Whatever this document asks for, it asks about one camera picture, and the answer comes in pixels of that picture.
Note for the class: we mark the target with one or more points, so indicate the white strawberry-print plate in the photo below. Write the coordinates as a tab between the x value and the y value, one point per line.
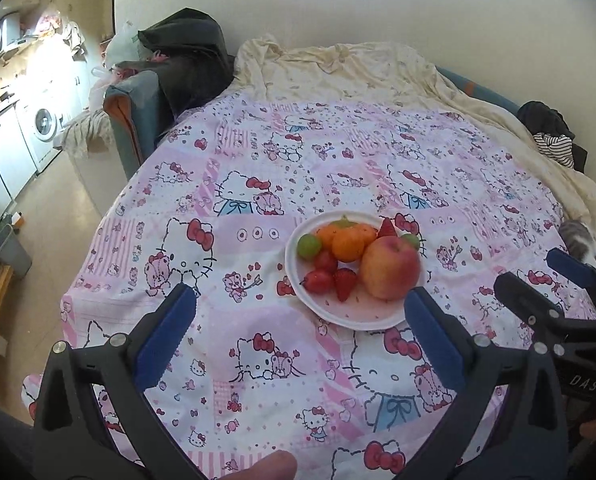
358	312

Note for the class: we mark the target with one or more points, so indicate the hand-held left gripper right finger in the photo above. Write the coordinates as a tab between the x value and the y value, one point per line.
433	340

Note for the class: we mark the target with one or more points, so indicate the pink cartoon printed blanket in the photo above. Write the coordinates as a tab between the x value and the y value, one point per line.
258	310

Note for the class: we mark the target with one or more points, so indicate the kitchen counter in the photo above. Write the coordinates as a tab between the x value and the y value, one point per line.
7	85

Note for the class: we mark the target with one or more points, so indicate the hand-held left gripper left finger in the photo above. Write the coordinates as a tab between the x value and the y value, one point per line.
165	340

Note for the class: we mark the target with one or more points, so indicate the white plastic bag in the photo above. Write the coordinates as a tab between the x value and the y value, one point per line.
120	45

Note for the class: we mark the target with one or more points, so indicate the grey tabby cat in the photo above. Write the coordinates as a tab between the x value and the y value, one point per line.
578	237

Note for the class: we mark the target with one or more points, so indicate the person's right hand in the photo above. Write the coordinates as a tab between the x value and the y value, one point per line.
590	429

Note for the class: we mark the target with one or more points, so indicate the teal mattress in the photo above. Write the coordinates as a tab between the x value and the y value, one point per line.
488	92

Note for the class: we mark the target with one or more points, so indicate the white washing machine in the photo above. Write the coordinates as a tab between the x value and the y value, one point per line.
42	122

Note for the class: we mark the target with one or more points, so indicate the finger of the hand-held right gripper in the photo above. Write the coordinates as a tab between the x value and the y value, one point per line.
568	262
528	305

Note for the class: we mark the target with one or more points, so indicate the black clothing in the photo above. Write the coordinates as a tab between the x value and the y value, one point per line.
543	115

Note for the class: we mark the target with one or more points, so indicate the dark plastic bag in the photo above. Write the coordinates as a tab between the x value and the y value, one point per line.
182	30

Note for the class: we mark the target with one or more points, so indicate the beige towel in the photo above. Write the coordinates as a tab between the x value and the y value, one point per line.
85	130

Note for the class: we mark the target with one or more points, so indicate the green grape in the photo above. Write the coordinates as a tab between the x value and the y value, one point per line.
410	240
309	246

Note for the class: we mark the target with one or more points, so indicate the person's left hand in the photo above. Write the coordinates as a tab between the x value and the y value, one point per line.
270	467

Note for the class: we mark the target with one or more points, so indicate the grey bin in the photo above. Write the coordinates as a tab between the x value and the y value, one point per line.
12	255

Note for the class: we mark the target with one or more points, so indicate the person's dark trousers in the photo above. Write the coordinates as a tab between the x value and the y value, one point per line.
2	445

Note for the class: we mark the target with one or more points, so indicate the white hanging cloth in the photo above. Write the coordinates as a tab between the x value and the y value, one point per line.
72	35

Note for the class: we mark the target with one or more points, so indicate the white kitchen base cabinets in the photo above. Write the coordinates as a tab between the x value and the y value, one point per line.
2	160

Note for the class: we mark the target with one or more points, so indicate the cream blanket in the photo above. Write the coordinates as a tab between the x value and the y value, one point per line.
378	70

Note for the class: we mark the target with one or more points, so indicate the red cherry tomato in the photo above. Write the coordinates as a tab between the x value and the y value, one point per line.
319	281
325	261

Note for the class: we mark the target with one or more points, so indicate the red strawberry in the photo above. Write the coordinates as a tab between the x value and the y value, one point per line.
344	284
387	228

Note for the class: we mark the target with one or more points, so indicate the large orange tangerine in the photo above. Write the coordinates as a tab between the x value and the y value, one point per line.
352	246

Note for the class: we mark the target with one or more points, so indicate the small orange tangerine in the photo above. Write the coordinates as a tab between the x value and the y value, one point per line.
328	232

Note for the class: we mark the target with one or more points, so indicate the black jacket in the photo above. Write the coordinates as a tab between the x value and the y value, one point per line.
197	80

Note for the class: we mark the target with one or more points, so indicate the black white striped cloth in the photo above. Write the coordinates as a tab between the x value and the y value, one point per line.
555	146

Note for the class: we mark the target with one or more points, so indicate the red yellow apple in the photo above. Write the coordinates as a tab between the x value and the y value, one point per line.
390	270

